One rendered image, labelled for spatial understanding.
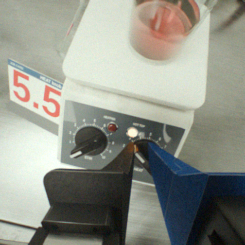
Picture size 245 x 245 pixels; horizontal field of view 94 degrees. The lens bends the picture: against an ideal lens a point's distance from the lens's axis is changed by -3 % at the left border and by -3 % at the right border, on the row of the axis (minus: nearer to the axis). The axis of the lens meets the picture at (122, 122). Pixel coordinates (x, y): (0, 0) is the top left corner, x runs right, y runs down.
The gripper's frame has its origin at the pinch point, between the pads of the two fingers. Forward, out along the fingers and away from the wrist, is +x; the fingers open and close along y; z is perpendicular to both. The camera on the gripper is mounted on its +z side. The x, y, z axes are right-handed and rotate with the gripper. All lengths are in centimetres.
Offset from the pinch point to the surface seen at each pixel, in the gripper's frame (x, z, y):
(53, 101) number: 8.2, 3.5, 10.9
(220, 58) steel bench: 18.2, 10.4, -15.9
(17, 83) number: 8.8, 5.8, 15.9
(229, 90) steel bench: 15.0, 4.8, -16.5
